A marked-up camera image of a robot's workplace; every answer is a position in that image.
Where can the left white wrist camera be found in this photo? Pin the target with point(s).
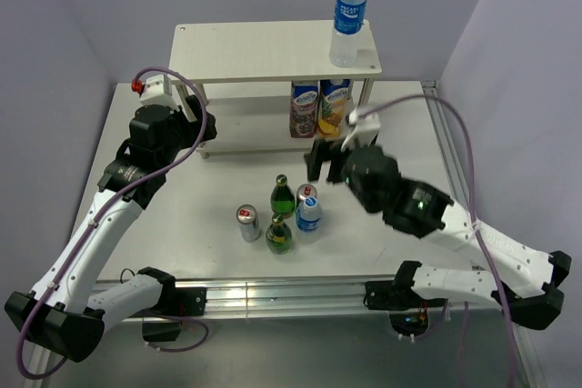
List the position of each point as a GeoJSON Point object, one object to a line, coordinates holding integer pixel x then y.
{"type": "Point", "coordinates": [156, 90]}

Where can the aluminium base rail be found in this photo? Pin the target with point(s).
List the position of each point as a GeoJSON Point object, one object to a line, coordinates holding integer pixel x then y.
{"type": "Point", "coordinates": [297, 333]}

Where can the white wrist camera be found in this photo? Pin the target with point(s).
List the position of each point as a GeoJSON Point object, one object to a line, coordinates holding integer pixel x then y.
{"type": "Point", "coordinates": [363, 127]}
{"type": "Point", "coordinates": [156, 90]}

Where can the yellow pineapple juice carton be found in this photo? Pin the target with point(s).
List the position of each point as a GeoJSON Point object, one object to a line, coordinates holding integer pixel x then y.
{"type": "Point", "coordinates": [333, 95]}

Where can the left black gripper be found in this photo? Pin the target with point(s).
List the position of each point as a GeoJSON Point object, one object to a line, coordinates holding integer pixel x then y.
{"type": "Point", "coordinates": [179, 116]}

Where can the purple grape juice carton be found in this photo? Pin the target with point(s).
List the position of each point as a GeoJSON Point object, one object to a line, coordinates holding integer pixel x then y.
{"type": "Point", "coordinates": [303, 107]}

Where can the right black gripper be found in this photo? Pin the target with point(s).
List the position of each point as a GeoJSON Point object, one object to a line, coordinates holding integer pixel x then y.
{"type": "Point", "coordinates": [320, 151]}

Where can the green glass bottle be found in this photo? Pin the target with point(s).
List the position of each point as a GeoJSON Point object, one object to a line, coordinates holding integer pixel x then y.
{"type": "Point", "coordinates": [278, 235]}
{"type": "Point", "coordinates": [282, 199]}

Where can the white two-tier wooden shelf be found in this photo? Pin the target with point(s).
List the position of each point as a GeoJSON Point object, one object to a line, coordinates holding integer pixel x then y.
{"type": "Point", "coordinates": [244, 72]}

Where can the aluminium side rail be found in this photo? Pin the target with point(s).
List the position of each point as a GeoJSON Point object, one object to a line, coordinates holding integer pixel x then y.
{"type": "Point", "coordinates": [531, 374]}

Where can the left silver drink can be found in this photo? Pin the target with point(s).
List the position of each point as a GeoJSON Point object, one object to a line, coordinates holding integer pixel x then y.
{"type": "Point", "coordinates": [247, 218]}

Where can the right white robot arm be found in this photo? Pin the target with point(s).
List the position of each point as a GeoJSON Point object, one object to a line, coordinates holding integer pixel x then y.
{"type": "Point", "coordinates": [510, 275]}

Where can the right silver drink can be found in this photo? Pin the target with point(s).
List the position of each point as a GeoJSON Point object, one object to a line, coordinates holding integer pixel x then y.
{"type": "Point", "coordinates": [304, 191]}

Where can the front green glass bottle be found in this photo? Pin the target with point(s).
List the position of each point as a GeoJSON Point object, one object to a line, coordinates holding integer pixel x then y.
{"type": "Point", "coordinates": [278, 235]}

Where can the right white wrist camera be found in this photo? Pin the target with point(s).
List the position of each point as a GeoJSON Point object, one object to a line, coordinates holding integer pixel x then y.
{"type": "Point", "coordinates": [363, 127]}

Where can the blue-label water bottle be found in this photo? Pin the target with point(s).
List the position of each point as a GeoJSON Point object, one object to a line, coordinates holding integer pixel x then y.
{"type": "Point", "coordinates": [348, 21]}
{"type": "Point", "coordinates": [308, 219]}

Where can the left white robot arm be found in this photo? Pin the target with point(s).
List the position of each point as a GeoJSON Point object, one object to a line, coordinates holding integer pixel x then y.
{"type": "Point", "coordinates": [60, 313]}

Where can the silver drink can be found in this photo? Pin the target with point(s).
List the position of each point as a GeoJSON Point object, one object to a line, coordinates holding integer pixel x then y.
{"type": "Point", "coordinates": [304, 191]}
{"type": "Point", "coordinates": [247, 218]}

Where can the rear green glass bottle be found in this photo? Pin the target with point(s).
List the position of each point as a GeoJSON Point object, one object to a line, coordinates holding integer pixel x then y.
{"type": "Point", "coordinates": [282, 199]}

